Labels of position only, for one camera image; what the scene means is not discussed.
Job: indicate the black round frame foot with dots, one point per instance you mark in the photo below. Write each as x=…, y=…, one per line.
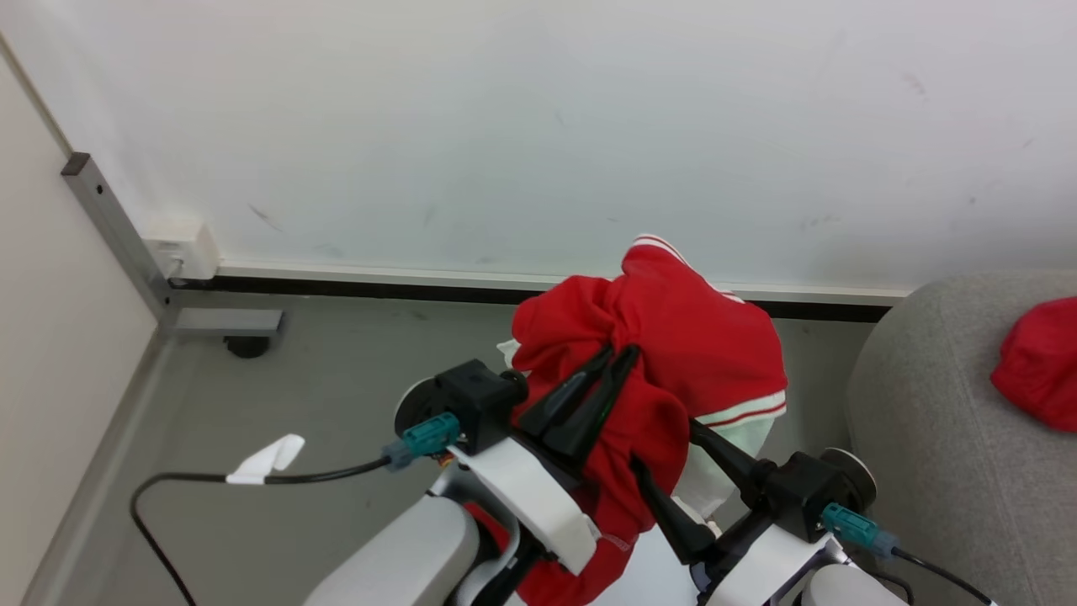
x=247, y=346

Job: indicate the grey fabric sofa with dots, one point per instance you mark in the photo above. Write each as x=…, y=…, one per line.
x=951, y=471

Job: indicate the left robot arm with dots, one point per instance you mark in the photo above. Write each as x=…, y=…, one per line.
x=395, y=555

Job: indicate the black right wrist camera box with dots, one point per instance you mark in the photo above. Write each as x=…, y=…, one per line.
x=803, y=497

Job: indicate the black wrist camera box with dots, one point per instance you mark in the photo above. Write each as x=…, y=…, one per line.
x=803, y=497
x=475, y=404

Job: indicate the plain red garment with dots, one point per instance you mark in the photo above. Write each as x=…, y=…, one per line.
x=1039, y=362

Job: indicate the black baseboard strip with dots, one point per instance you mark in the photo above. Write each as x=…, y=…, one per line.
x=379, y=290

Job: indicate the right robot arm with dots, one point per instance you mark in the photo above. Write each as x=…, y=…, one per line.
x=850, y=589

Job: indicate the cream partition panel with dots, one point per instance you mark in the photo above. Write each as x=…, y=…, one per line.
x=59, y=337

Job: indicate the grey metal frame leg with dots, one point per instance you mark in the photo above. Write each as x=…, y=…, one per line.
x=118, y=227

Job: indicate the red jacket with white trim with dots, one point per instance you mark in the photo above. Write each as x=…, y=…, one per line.
x=690, y=337

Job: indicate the white wall outlet box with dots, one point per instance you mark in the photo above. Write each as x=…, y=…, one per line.
x=189, y=251

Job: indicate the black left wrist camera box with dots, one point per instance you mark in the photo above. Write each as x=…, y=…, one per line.
x=475, y=404

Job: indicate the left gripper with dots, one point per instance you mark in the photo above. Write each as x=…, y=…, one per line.
x=538, y=497

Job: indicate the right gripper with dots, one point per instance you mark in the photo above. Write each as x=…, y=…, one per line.
x=757, y=568

